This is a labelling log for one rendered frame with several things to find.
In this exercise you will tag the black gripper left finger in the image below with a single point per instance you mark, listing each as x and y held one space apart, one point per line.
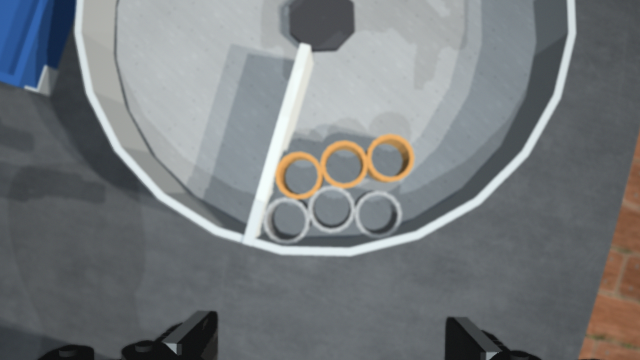
197 336

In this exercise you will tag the blue crate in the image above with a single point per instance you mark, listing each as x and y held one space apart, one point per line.
47 23

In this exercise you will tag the grey metal bushing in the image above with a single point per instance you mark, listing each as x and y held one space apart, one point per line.
271 228
394 221
326 227

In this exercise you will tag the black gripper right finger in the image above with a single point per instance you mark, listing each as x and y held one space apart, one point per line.
465 341

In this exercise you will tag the bronze bushing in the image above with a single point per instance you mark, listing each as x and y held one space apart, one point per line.
406 152
282 168
345 145

